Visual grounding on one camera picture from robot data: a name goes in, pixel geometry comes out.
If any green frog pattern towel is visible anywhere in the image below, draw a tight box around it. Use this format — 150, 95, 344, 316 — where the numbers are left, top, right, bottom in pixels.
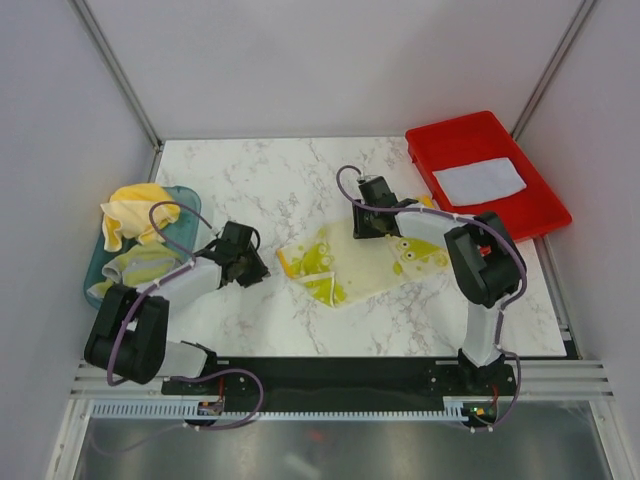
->
277, 219, 449, 308

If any light blue towel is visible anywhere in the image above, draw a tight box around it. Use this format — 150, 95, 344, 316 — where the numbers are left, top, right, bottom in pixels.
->
434, 157, 527, 206

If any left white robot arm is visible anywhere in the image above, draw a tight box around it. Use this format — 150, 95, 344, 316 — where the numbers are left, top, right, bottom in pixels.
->
84, 221, 269, 386

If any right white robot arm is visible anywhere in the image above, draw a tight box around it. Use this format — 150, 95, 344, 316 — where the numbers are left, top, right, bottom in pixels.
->
352, 176, 527, 394

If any teal plastic basket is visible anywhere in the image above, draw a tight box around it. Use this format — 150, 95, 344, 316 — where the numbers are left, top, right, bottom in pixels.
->
83, 186, 201, 310

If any grey green towel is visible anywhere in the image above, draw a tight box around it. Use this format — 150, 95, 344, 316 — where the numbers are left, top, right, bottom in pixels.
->
86, 241, 182, 300

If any yellow towel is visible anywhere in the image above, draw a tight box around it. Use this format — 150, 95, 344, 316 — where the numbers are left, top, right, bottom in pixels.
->
100, 183, 181, 252

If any red plastic tray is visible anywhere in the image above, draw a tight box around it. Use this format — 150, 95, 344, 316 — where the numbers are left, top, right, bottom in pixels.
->
405, 111, 572, 241

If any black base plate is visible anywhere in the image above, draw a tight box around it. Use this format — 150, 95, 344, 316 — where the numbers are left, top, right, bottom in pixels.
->
161, 357, 516, 412

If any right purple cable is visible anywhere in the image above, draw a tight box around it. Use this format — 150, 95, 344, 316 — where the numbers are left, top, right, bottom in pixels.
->
335, 165, 529, 356

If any grey slotted cable duct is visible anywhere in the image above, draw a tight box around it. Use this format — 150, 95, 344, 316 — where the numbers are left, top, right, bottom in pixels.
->
89, 397, 497, 422

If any left aluminium frame post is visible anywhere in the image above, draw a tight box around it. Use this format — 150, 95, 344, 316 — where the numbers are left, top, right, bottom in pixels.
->
68, 0, 163, 151

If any aluminium frame post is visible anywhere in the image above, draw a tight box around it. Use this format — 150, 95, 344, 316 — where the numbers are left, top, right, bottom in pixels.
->
68, 0, 163, 151
511, 0, 600, 142

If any right aluminium frame post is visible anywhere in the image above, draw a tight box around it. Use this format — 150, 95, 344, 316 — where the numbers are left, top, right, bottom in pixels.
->
511, 0, 600, 142

